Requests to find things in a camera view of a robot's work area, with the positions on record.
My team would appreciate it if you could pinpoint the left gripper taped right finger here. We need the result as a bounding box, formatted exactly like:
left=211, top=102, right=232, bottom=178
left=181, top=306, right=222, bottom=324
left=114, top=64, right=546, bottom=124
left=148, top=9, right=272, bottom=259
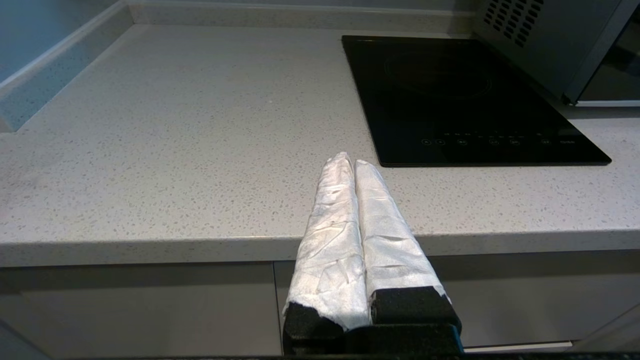
left=355, top=159, right=463, bottom=332

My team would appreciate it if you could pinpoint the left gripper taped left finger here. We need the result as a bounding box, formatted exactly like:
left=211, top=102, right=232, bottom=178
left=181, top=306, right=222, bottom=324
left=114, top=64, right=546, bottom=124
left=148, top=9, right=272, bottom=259
left=282, top=151, right=372, bottom=355

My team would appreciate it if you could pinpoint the dark glass microwave door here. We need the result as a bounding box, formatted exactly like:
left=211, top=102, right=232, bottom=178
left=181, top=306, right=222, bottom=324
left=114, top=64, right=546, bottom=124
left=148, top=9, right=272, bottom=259
left=562, top=0, right=640, bottom=108

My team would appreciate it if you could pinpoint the silver microwave oven body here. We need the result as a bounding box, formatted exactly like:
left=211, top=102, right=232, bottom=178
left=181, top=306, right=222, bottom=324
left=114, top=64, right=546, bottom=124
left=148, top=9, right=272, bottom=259
left=472, top=0, right=627, bottom=102

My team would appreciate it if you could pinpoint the black induction cooktop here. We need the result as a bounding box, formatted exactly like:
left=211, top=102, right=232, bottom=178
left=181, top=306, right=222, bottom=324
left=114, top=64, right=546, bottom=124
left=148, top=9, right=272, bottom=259
left=341, top=35, right=612, bottom=168

